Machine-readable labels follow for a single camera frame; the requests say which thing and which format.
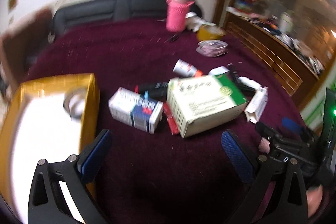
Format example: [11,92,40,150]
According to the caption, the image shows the round clock in box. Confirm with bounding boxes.
[63,87,87,121]

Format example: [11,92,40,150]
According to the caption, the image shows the blue white medicine box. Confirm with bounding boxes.
[108,87,163,134]

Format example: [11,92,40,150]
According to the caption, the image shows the maroon table cloth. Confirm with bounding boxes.
[27,19,303,223]

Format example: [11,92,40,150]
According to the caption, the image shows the brown armchair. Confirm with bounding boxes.
[1,7,53,91]

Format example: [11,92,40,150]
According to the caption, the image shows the white dropper bottle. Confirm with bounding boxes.
[238,76,261,90]

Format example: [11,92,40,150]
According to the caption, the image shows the black leather sofa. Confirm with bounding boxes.
[48,0,203,38]

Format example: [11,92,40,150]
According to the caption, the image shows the white bottle orange cap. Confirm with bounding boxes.
[173,59,203,77]

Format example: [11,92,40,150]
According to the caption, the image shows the yellow tape roll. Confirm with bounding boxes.
[197,25,226,42]

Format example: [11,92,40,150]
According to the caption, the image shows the black marker beige cap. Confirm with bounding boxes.
[227,63,256,97]

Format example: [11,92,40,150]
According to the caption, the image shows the gold storage box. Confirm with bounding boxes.
[1,74,100,223]

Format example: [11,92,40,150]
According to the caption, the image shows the person's right hand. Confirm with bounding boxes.
[306,185,323,217]

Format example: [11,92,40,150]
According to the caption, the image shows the green white medicine box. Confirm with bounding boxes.
[167,75,248,138]

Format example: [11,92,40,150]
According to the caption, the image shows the wooden brick-pattern cabinet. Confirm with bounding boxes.
[224,12,319,110]

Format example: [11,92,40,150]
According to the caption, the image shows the pink knit-sleeved bottle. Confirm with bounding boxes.
[166,0,194,33]

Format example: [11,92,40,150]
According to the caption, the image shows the small black clip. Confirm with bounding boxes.
[166,34,179,43]

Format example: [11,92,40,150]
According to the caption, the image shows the white cloth gloves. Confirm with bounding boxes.
[185,12,213,32]

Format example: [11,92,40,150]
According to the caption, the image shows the pink clear zip pouch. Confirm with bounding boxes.
[196,40,228,57]

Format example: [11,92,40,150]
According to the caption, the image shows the black marker teal cap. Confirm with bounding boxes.
[143,89,167,100]

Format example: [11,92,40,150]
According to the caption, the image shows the black marker red cap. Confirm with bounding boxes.
[134,82,168,94]

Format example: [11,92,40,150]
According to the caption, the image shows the white power adapter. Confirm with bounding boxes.
[209,66,230,76]

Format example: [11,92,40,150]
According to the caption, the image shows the red plastic packet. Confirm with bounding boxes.
[163,103,179,135]

